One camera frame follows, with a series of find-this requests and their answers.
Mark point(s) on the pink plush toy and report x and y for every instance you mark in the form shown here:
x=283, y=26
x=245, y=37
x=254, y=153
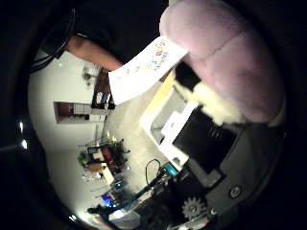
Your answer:
x=230, y=64

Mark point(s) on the cluttered desk with plant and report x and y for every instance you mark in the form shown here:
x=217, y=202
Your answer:
x=104, y=158

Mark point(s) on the dark wooden shelf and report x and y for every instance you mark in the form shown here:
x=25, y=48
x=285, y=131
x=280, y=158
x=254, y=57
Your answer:
x=102, y=92

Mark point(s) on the person in black shirt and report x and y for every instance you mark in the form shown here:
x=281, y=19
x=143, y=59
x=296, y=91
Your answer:
x=105, y=35

